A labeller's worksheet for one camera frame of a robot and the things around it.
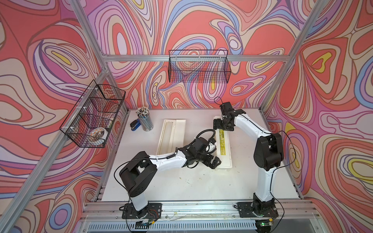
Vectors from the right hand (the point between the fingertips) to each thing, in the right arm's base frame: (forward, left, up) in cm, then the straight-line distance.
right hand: (220, 130), depth 96 cm
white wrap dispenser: (-16, +1, +2) cm, 16 cm away
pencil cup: (+8, +50, +7) cm, 52 cm away
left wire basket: (-9, +73, +21) cm, 77 cm away
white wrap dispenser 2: (-3, +32, -1) cm, 33 cm away
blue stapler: (+11, +61, -4) cm, 62 cm away
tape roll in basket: (-13, +67, +19) cm, 70 cm away
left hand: (-21, +6, 0) cm, 22 cm away
